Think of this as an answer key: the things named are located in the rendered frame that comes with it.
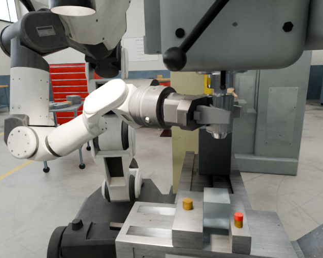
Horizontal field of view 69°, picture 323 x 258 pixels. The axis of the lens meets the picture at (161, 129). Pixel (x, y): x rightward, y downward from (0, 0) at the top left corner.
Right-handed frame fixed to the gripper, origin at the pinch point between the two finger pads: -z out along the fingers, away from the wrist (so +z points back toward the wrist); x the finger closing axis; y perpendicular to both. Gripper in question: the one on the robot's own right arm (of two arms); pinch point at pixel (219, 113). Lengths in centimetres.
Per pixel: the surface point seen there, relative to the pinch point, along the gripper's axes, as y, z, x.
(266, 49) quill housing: -10.2, -8.4, -7.0
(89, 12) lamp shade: -17.8, 20.5, -10.1
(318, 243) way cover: 34.5, -18.2, 21.1
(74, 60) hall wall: -36, 867, 589
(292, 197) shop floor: 123, 1, 207
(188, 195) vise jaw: 21.9, 8.8, 4.9
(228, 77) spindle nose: -6.4, -1.9, -1.4
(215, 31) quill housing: -12.5, -2.7, -9.7
